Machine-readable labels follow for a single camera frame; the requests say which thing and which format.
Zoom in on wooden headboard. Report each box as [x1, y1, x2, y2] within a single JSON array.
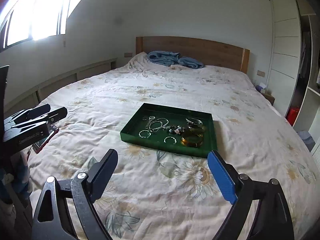
[[136, 36, 250, 74]]

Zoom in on wall socket plate right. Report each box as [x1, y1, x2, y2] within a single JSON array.
[[257, 70, 265, 77]]

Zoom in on hanging dark clothes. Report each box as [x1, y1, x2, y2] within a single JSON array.
[[299, 31, 311, 79]]

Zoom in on green rectangular tray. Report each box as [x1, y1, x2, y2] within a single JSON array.
[[120, 103, 217, 158]]

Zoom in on blue folded towel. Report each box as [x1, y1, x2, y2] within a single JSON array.
[[148, 51, 204, 69]]

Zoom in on patterned gloved left hand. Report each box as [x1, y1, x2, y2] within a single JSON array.
[[0, 149, 30, 221]]

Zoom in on dark brown bangle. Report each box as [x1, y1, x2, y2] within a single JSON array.
[[188, 124, 206, 134]]

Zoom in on smartphone in red case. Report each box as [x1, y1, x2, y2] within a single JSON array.
[[32, 125, 59, 154]]

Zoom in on red bag in wardrobe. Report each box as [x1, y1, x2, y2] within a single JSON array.
[[286, 107, 300, 126]]

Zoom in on dark beaded charm cluster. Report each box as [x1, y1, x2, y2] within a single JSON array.
[[167, 125, 185, 135]]

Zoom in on long crystal bead necklace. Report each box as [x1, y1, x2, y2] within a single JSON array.
[[149, 117, 169, 132]]

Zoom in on white wardrobe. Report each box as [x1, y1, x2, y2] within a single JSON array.
[[267, 0, 319, 164]]

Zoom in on window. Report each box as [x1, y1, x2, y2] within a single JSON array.
[[1, 0, 81, 51]]

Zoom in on wooden nightstand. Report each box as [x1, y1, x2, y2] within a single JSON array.
[[262, 93, 275, 106]]

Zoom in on silver wristwatch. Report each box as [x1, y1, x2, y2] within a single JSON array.
[[146, 115, 156, 132]]

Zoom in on tissue box on nightstand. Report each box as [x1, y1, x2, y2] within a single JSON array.
[[255, 82, 267, 94]]

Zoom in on thin silver bangle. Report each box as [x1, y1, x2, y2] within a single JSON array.
[[186, 117, 203, 126]]

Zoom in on amber orange bangle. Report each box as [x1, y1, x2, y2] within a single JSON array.
[[181, 134, 203, 148]]

